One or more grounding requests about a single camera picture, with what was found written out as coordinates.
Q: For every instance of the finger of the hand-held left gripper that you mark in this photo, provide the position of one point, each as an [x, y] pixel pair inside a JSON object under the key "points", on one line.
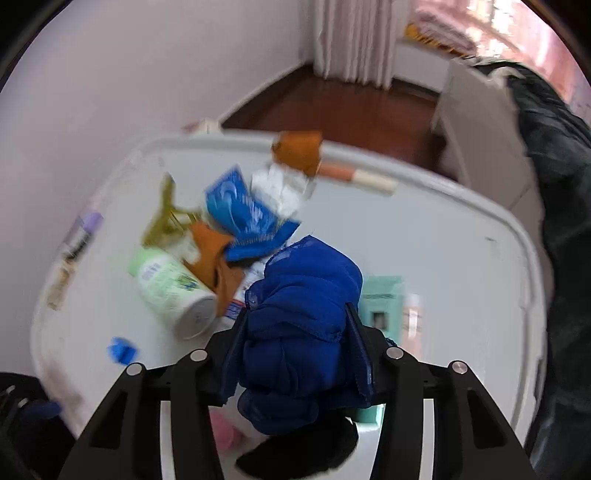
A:
{"points": [[44, 409]]}

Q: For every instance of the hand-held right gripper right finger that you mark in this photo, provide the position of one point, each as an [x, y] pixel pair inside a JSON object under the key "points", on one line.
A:
{"points": [[367, 369]]}

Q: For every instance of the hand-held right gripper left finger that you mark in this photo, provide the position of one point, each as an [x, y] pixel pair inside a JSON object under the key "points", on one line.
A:
{"points": [[226, 364]]}

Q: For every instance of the blue chiffon cloth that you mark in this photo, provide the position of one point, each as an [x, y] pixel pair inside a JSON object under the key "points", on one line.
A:
{"points": [[295, 323]]}

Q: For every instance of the white toothpaste tube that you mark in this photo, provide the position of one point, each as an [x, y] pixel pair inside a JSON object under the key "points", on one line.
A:
{"points": [[235, 307]]}

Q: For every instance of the pink teardrop nail clipper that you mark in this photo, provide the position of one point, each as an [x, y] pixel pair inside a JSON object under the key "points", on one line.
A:
{"points": [[224, 431]]}

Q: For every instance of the small red white tube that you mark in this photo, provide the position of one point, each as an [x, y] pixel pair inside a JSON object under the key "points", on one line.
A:
{"points": [[411, 318]]}

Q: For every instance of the mint green box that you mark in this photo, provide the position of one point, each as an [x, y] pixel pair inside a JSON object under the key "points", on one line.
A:
{"points": [[381, 295]]}

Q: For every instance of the green and white lotion bottle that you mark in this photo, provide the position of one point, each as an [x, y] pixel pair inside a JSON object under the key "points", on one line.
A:
{"points": [[171, 286]]}

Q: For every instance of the small blue scrap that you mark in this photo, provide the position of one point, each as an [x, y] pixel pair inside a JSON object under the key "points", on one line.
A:
{"points": [[122, 349]]}

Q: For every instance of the black sock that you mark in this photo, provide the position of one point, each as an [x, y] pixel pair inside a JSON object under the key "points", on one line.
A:
{"points": [[300, 454]]}

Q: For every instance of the white plastic storage box lid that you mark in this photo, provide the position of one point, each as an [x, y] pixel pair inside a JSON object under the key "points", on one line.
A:
{"points": [[438, 249]]}

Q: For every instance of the yellow translucent hair clip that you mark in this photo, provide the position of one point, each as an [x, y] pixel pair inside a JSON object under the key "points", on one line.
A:
{"points": [[159, 226]]}

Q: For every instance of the blue snack wrapper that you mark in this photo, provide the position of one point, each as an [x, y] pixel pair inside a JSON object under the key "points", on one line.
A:
{"points": [[235, 207]]}

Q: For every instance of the crumpled white tissue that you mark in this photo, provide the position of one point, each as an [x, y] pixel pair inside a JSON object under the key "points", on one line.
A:
{"points": [[281, 189]]}

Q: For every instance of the orange and cream pen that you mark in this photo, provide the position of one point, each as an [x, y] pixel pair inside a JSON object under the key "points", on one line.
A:
{"points": [[364, 177]]}

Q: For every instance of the small purple case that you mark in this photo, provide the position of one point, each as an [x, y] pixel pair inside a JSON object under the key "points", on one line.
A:
{"points": [[90, 222]]}

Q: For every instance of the brown plush toy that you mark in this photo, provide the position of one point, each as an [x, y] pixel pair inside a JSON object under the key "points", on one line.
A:
{"points": [[298, 150]]}

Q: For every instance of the dark grey fleece robe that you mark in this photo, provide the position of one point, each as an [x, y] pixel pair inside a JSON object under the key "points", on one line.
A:
{"points": [[563, 184]]}

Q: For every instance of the pale dotted curtain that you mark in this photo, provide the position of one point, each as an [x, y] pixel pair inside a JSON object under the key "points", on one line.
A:
{"points": [[355, 41]]}

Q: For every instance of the window with pink sheer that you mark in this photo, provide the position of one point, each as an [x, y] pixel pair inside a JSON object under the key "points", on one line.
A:
{"points": [[489, 18]]}

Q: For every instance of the white bed frame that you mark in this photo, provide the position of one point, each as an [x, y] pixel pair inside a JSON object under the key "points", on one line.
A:
{"points": [[475, 120]]}

